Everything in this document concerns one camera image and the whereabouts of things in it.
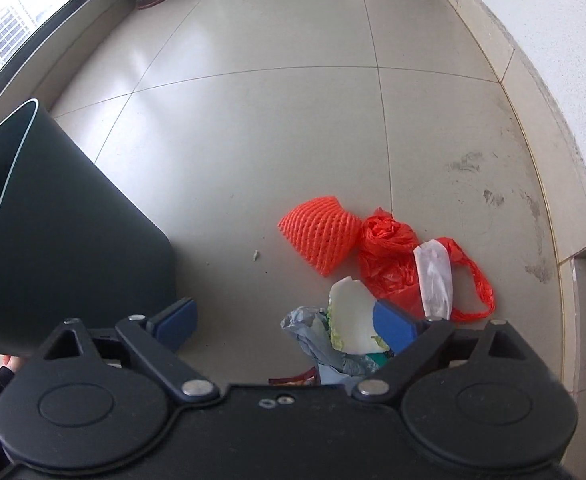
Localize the red orange snack packet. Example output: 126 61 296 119
268 366 318 387

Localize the grey plastic bag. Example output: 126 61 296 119
280 307 389 389

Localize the clear white plastic wrapper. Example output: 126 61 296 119
413 240 453 321

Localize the orange foam fruit net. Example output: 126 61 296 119
278 196 363 276

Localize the dark teal trash bin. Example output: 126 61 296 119
0 99 177 356

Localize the red plastic bag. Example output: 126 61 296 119
357 208 496 323

